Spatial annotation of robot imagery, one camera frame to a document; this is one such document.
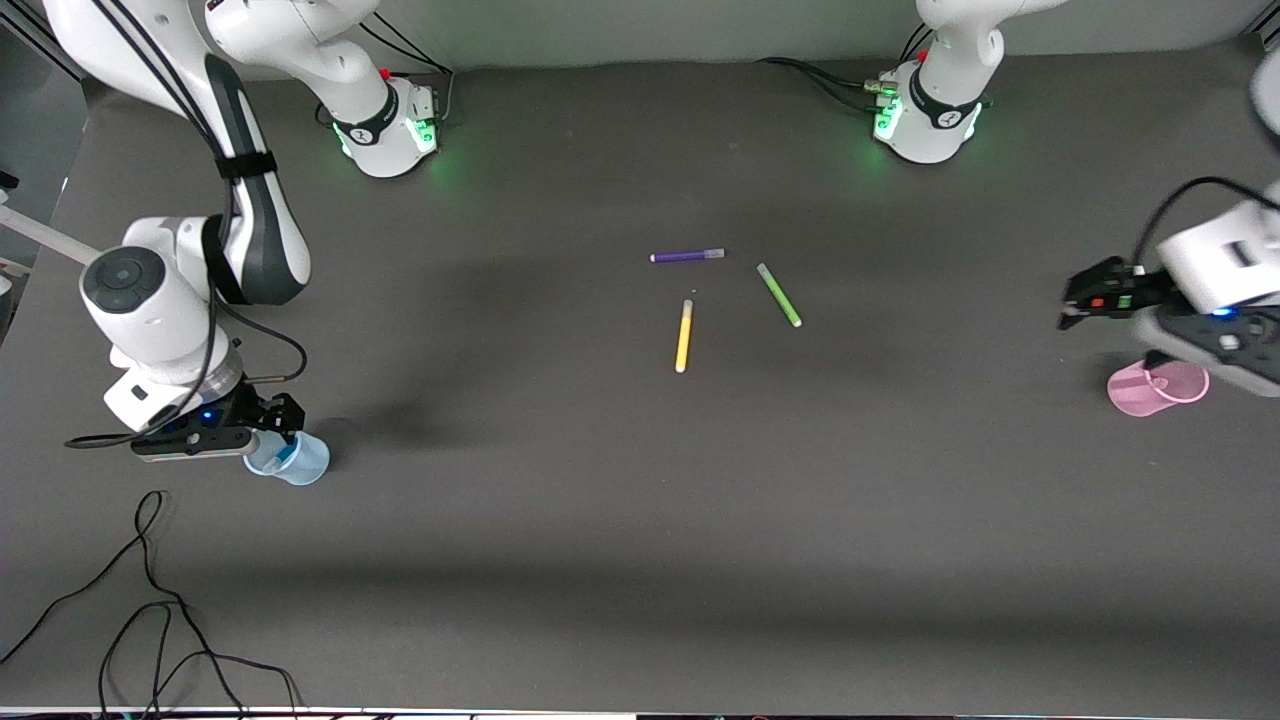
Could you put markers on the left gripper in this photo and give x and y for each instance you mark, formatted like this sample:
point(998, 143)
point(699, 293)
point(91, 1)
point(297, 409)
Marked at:
point(1136, 288)

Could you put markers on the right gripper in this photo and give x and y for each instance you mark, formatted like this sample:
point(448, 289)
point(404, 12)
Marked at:
point(257, 410)

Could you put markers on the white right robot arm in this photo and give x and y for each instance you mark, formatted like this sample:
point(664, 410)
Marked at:
point(150, 300)

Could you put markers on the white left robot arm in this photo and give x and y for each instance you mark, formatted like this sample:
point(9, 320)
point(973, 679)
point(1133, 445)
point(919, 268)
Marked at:
point(940, 110)

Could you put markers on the light blue plastic cup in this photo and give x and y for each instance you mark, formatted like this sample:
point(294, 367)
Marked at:
point(300, 465)

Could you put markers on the pink plastic cup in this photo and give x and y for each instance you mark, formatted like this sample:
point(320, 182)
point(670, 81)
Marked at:
point(1140, 395)

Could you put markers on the white desk lamp stand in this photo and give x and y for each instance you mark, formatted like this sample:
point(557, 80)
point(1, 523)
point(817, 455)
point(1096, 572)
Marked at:
point(50, 240)

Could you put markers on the green marker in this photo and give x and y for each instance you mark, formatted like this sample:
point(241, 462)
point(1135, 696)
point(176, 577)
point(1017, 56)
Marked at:
point(779, 295)

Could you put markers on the purple marker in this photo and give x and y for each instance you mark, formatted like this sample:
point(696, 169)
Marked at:
point(685, 257)

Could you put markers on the yellow marker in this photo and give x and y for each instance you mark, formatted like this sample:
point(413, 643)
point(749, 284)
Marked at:
point(684, 335)

